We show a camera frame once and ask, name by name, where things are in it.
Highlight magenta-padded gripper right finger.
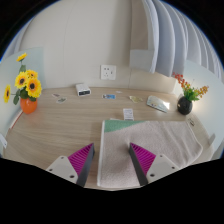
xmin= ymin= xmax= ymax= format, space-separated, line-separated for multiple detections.
xmin=128 ymin=142 xmax=180 ymax=187

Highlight sunflowers in orange vase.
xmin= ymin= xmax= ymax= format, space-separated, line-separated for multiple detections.
xmin=3 ymin=52 xmax=43 ymax=115

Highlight white wall socket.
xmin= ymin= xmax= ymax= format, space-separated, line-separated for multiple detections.
xmin=100 ymin=64 xmax=117 ymax=81

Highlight beige towel with green edge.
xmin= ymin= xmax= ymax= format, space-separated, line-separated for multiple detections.
xmin=96 ymin=119 xmax=204 ymax=189

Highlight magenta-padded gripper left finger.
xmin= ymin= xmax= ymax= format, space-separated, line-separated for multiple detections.
xmin=45 ymin=142 xmax=96 ymax=188

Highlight orange flowers in black vase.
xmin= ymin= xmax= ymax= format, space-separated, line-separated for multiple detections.
xmin=172 ymin=72 xmax=210 ymax=116

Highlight wide white pleated curtain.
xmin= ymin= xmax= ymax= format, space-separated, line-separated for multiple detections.
xmin=129 ymin=0 xmax=224 ymax=84

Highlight narrow white pleated curtain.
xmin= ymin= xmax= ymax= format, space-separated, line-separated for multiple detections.
xmin=0 ymin=16 xmax=34 ymax=61

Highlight small yellowish card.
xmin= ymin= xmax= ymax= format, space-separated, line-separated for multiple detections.
xmin=128 ymin=95 xmax=144 ymax=104

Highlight small white paper card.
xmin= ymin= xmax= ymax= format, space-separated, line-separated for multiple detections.
xmin=122 ymin=107 xmax=135 ymax=121

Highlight frosted glass partition with tag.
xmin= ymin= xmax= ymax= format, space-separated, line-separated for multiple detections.
xmin=0 ymin=46 xmax=46 ymax=158

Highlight small white box device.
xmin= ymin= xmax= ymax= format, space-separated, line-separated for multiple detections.
xmin=75 ymin=82 xmax=92 ymax=97

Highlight small blue card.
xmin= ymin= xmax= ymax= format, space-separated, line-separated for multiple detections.
xmin=101 ymin=93 xmax=117 ymax=100

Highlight glossy printed booklet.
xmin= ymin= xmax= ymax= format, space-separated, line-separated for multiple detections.
xmin=146 ymin=95 xmax=171 ymax=114

